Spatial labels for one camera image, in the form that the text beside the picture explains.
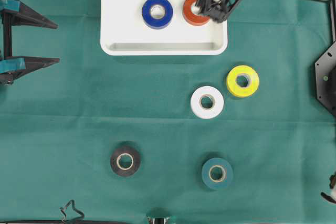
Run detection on opposite gripper black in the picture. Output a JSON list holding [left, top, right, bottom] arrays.
[[1, 0, 59, 85]]

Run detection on blue tape roll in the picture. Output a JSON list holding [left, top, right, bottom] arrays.
[[142, 0, 173, 29]]

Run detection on red tape roll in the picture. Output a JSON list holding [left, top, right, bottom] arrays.
[[182, 0, 209, 26]]

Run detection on white plastic case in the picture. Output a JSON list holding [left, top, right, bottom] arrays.
[[100, 0, 228, 56]]

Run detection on black tape roll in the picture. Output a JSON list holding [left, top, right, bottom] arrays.
[[110, 145, 141, 177]]

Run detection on white tape roll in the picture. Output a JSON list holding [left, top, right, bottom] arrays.
[[190, 86, 225, 119]]

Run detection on yellow tape roll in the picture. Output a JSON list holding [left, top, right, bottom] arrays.
[[226, 65, 259, 98]]

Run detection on green tape roll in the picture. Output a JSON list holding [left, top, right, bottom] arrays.
[[201, 157, 234, 190]]

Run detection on green table cloth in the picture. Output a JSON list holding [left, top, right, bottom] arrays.
[[1, 0, 335, 223]]

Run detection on bent black wire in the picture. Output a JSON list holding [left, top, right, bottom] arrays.
[[59, 199, 85, 222]]

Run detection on metal camera stand top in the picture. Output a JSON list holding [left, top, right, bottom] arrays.
[[147, 216, 176, 224]]

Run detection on black aluminium rail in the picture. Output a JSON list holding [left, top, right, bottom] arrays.
[[330, 0, 336, 42]]

